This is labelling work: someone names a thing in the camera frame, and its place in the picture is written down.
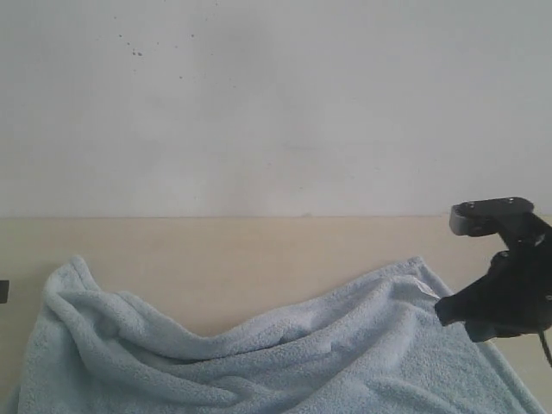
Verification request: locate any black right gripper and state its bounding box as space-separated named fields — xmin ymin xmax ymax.
xmin=434 ymin=249 xmax=551 ymax=343

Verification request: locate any black camera cable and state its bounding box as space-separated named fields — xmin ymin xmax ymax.
xmin=538 ymin=329 xmax=552 ymax=367

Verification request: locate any light blue terry towel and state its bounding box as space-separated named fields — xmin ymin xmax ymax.
xmin=3 ymin=256 xmax=543 ymax=413

